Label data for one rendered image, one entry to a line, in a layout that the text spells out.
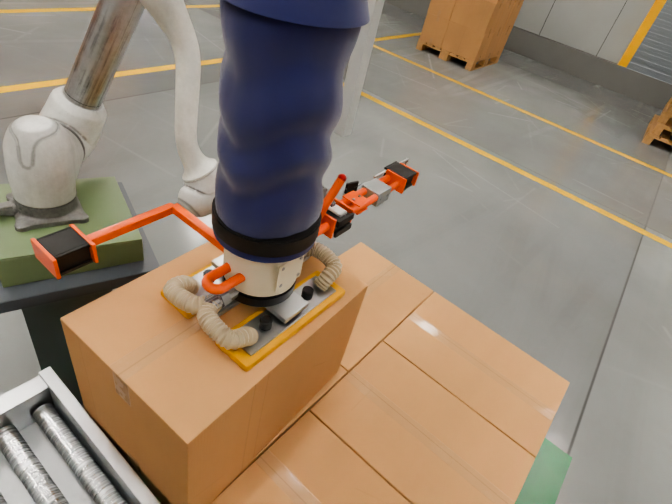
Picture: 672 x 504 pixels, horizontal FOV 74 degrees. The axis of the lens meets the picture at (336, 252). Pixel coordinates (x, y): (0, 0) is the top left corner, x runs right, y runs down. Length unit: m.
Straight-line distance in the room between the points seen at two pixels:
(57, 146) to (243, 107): 0.76
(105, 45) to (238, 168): 0.74
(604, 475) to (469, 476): 1.15
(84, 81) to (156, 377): 0.88
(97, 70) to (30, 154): 0.29
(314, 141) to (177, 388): 0.54
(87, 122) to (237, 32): 0.89
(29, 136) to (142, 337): 0.63
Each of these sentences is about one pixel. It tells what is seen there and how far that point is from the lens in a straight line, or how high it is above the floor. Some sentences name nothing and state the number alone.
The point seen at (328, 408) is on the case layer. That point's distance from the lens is 1.44.
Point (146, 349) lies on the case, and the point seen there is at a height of 0.95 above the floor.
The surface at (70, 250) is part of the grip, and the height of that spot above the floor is 1.09.
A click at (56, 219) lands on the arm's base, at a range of 1.50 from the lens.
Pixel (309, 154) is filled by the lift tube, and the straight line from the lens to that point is 0.78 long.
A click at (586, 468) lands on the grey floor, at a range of 2.52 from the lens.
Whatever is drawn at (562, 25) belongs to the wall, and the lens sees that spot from 10.12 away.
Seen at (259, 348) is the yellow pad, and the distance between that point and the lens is 0.99.
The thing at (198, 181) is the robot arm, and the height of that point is 1.08.
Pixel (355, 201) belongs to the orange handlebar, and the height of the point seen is 1.10.
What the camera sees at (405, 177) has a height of 1.12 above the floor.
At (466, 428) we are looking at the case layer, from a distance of 1.57.
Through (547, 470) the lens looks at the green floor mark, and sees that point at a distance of 2.38.
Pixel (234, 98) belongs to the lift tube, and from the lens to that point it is 0.77.
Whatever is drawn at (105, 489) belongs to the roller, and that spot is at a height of 0.55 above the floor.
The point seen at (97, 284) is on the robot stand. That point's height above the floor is 0.74.
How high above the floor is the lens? 1.75
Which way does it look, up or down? 38 degrees down
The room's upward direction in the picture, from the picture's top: 16 degrees clockwise
